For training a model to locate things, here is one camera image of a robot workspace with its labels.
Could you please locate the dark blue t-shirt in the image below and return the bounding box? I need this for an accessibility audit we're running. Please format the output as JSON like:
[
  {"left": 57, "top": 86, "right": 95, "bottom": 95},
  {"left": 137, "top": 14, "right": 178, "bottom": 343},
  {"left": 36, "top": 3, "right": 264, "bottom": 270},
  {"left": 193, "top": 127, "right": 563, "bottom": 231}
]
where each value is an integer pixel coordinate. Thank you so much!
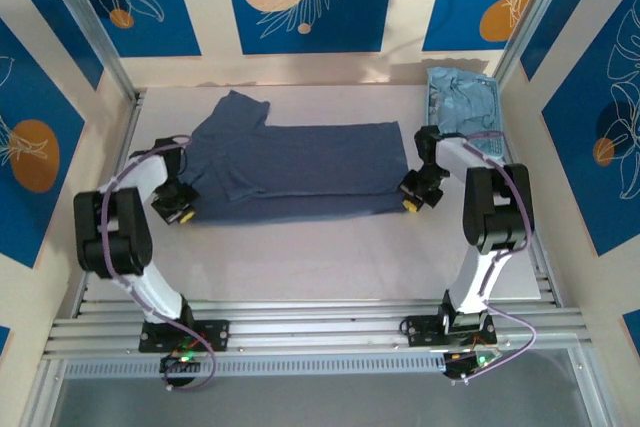
[{"left": 178, "top": 90, "right": 416, "bottom": 227}]

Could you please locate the light blue perforated plastic basket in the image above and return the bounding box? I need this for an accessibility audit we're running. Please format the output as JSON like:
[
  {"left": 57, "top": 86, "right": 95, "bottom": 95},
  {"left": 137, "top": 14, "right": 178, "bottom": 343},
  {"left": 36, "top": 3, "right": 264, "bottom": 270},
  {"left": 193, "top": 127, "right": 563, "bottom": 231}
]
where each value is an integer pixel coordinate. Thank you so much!
[{"left": 425, "top": 66, "right": 506, "bottom": 166}]

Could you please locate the crumpled blue t-shirt pile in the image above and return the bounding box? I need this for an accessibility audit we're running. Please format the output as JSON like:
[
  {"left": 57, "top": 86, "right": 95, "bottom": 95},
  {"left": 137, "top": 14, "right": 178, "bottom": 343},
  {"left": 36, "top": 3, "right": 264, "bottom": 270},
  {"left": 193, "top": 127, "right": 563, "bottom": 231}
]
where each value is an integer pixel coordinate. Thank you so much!
[{"left": 428, "top": 66, "right": 497, "bottom": 136}]

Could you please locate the grey translucent panel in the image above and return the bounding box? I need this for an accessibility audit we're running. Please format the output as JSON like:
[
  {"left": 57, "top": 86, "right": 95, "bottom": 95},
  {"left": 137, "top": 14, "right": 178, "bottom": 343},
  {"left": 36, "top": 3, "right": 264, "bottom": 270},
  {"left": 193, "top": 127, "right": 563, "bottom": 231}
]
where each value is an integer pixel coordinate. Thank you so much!
[{"left": 49, "top": 371, "right": 604, "bottom": 427}]

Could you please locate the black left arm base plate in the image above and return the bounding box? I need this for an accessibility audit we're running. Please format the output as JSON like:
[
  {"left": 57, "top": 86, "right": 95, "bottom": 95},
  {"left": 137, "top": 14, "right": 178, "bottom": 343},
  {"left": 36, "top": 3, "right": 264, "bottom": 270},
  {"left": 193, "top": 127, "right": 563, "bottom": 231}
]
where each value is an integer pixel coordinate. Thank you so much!
[{"left": 138, "top": 319, "right": 230, "bottom": 353}]

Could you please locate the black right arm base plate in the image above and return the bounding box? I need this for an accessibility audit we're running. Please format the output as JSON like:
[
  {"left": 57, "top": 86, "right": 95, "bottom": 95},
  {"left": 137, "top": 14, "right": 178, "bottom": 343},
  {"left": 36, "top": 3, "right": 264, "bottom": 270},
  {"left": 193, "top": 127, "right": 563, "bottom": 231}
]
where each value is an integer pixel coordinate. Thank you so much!
[{"left": 402, "top": 314, "right": 499, "bottom": 348}]

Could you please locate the aluminium mounting rail frame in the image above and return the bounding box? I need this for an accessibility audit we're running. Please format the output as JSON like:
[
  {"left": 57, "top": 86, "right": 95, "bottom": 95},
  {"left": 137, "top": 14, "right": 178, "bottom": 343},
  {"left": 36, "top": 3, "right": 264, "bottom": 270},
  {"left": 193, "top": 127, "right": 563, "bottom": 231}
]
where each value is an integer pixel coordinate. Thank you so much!
[{"left": 42, "top": 299, "right": 594, "bottom": 363}]

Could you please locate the slotted grey cable duct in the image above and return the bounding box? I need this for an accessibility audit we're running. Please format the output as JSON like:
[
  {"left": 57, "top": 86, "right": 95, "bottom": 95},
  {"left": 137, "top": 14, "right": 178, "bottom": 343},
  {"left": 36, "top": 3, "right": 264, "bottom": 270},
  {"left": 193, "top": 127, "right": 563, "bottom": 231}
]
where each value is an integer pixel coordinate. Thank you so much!
[{"left": 62, "top": 352, "right": 581, "bottom": 381}]

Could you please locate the aluminium frame post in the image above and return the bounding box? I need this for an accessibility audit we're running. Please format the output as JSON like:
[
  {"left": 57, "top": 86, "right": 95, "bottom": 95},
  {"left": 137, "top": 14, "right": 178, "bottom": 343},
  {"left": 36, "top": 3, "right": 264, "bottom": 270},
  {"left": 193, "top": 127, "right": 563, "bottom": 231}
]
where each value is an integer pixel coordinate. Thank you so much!
[
  {"left": 37, "top": 0, "right": 146, "bottom": 104},
  {"left": 492, "top": 0, "right": 586, "bottom": 86}
]

